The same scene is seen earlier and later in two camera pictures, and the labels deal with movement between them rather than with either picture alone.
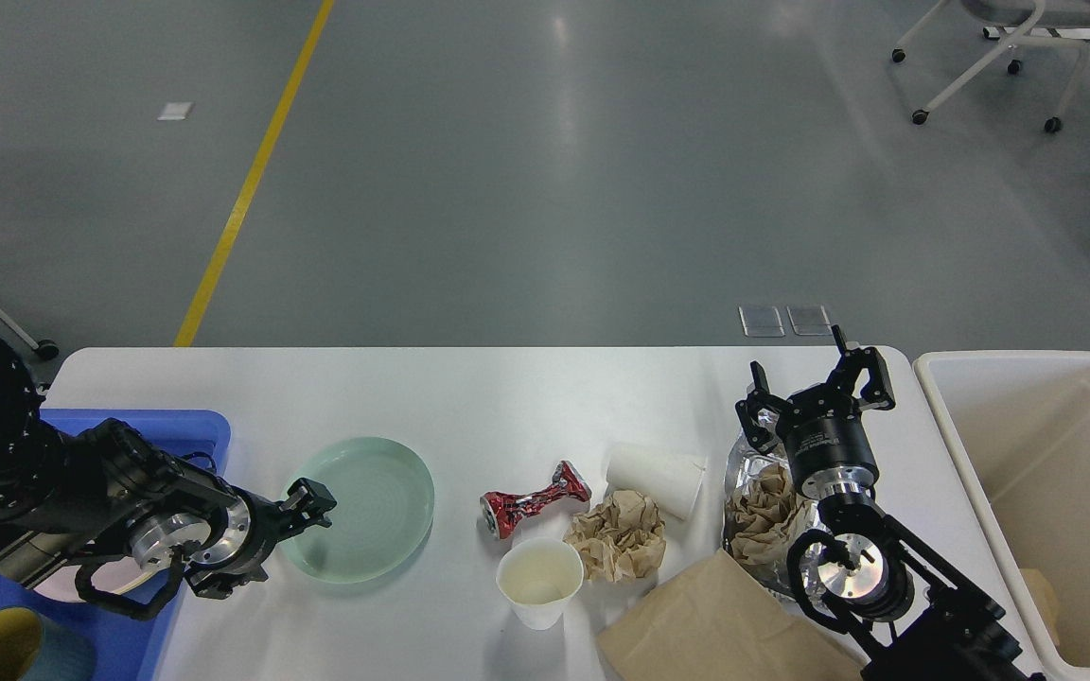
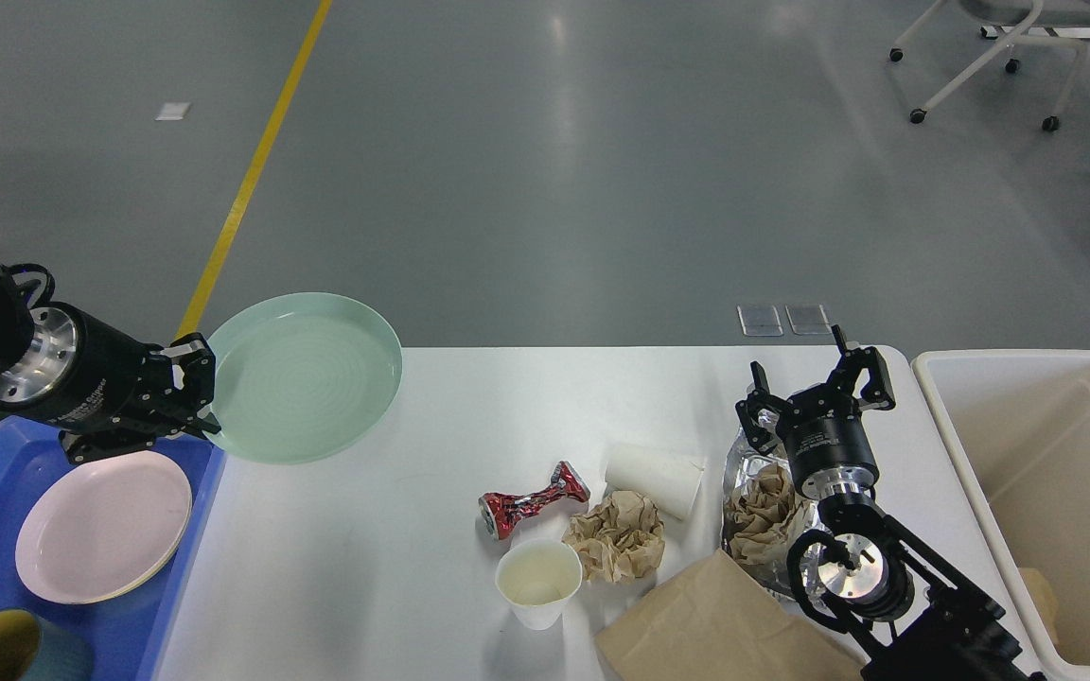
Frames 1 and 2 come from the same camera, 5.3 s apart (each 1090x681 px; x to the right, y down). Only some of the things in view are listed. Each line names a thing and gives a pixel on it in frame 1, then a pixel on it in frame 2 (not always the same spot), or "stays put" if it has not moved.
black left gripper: [254, 524] → [79, 371]
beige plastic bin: [1055, 447] stays put
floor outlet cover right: [810, 320] stays put
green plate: [383, 509] → [301, 376]
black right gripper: [832, 452] stays put
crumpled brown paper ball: [622, 538] stays put
